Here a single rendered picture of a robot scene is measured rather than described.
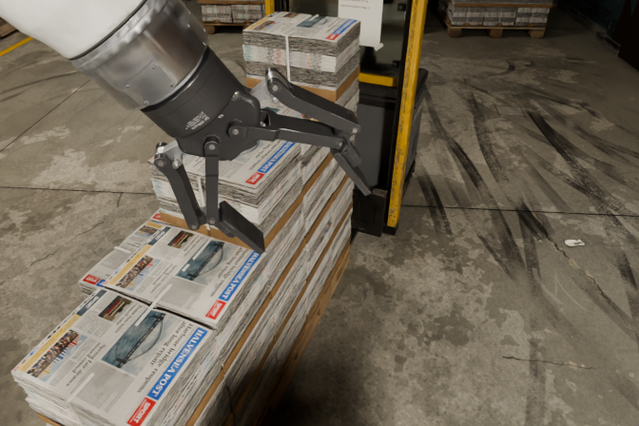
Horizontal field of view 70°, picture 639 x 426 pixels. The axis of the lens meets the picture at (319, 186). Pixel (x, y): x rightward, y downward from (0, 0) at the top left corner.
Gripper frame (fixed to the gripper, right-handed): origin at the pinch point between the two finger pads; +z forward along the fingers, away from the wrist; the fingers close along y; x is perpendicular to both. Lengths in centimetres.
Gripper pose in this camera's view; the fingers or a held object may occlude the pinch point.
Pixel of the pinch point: (306, 210)
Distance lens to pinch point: 49.3
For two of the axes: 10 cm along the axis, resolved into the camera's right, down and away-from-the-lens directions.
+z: 5.1, 5.7, 6.4
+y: 8.4, -4.9, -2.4
